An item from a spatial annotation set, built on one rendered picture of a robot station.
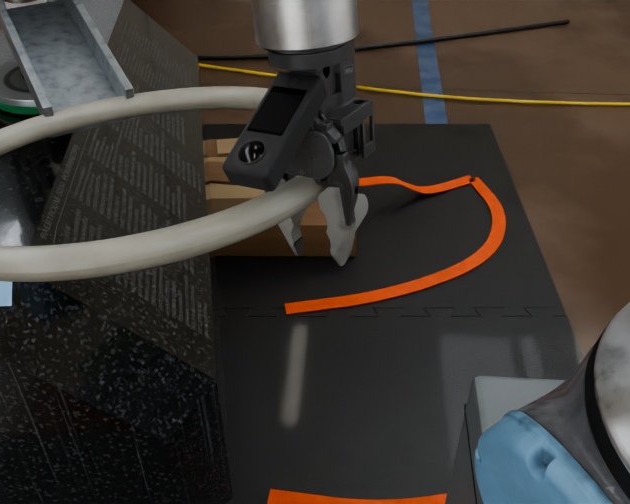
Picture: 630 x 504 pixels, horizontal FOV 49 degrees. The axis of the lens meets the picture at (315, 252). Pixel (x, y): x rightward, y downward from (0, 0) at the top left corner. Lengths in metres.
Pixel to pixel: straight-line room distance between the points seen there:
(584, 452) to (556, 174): 2.48
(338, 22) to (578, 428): 0.37
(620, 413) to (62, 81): 0.93
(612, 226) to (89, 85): 1.94
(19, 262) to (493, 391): 0.50
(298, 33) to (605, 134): 2.64
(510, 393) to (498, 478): 0.39
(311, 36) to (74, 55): 0.64
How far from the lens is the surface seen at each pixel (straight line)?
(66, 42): 1.20
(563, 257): 2.41
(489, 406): 0.79
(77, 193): 1.19
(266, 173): 0.56
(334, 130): 0.62
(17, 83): 1.45
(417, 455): 1.76
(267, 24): 0.60
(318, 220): 2.18
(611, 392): 0.35
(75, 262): 0.59
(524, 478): 0.39
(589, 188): 2.78
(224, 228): 0.58
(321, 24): 0.59
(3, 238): 1.08
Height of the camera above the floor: 1.45
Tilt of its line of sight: 40 degrees down
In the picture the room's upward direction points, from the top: straight up
